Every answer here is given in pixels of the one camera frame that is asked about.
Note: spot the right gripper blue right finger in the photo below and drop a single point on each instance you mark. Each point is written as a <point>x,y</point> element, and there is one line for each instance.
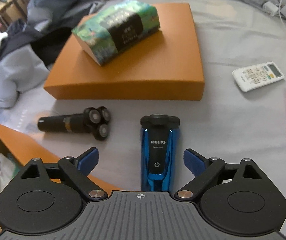
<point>194,162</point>

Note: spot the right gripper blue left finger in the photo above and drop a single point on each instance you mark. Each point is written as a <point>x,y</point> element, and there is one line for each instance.
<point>87,161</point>

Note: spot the blue Philips electric shaver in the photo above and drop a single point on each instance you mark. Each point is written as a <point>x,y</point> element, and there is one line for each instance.
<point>159,138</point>

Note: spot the black three-head shaver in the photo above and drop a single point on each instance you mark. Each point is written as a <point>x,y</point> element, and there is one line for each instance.
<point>91,120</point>

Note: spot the green tissue pack in box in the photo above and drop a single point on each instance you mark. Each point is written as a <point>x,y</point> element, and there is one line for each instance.
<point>9,168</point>

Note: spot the orange box lid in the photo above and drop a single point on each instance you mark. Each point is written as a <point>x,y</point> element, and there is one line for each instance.
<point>164,66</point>

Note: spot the white remote control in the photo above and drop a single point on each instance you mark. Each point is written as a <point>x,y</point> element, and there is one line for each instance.
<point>257,76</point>

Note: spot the light blue jacket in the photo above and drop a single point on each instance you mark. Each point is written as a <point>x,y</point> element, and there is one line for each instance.
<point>27,49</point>

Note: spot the green tissue pack on lid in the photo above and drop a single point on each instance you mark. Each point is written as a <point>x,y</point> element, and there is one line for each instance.
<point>116,28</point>

